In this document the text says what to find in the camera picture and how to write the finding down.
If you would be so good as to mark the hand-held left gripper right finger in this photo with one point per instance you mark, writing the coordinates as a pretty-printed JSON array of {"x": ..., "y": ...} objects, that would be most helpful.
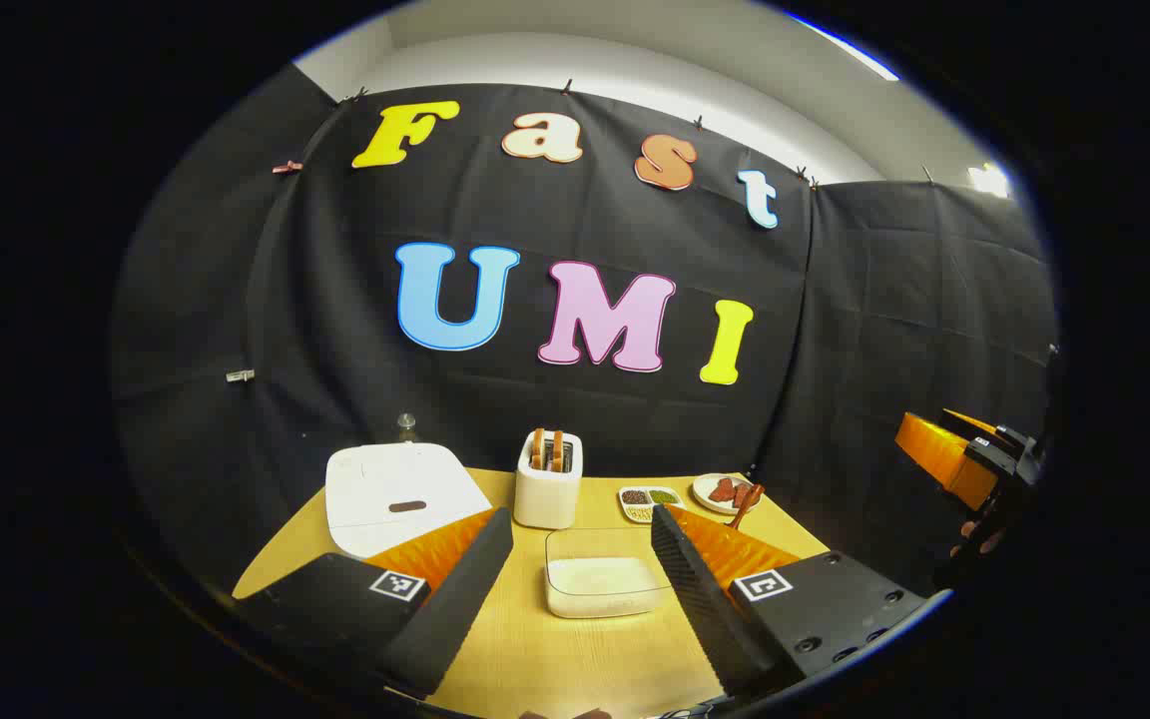
[{"x": 705, "y": 599}]

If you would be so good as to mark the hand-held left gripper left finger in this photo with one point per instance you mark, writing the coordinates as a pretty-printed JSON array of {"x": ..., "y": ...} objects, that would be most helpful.
[{"x": 455, "y": 599}]

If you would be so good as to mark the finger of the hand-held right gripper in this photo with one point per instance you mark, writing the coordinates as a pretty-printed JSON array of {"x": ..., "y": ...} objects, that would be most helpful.
[{"x": 944, "y": 449}]

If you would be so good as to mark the brown wooden spoon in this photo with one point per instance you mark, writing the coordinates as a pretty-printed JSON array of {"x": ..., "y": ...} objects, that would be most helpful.
[{"x": 747, "y": 502}]

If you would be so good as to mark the white rice cooker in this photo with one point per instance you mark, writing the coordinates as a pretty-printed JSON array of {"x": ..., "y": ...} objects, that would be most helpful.
[{"x": 395, "y": 484}]

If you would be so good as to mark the white round plate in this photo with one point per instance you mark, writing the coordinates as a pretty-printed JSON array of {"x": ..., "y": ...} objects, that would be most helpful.
[{"x": 703, "y": 491}]

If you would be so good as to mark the red meat slice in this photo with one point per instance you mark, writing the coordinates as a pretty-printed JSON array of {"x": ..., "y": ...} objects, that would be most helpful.
[
  {"x": 723, "y": 490},
  {"x": 743, "y": 494}
]

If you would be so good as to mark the white divided bean dish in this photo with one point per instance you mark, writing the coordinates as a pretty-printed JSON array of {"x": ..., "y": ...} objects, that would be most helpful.
[{"x": 647, "y": 502}]

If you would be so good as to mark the white toaster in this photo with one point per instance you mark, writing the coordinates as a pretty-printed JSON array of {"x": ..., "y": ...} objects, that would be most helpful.
[{"x": 547, "y": 499}]

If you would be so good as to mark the bread slice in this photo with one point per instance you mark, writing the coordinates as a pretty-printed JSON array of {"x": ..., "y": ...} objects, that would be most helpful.
[
  {"x": 538, "y": 449},
  {"x": 557, "y": 451}
]

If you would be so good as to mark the small glass bottle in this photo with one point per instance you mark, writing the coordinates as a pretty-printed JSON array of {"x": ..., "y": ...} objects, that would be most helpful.
[{"x": 406, "y": 427}]

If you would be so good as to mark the red clothespin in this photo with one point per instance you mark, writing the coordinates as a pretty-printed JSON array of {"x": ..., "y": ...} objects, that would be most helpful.
[{"x": 287, "y": 167}]

